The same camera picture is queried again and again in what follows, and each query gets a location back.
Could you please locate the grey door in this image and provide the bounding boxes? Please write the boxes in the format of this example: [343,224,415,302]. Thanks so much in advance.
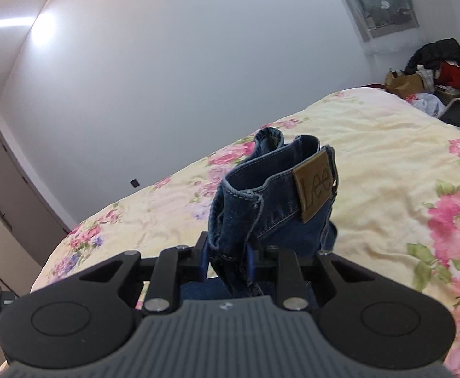
[0,130,69,265]

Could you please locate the floral yellow bed quilt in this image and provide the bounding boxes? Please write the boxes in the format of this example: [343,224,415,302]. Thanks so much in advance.
[34,88,460,377]

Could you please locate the blue denim jeans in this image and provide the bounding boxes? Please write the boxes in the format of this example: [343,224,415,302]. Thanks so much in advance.
[180,127,340,302]

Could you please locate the black wall socket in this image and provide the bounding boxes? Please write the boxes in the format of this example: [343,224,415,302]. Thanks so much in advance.
[130,179,140,188]

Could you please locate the pile of clothes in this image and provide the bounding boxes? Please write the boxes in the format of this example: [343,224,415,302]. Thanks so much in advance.
[384,38,460,129]

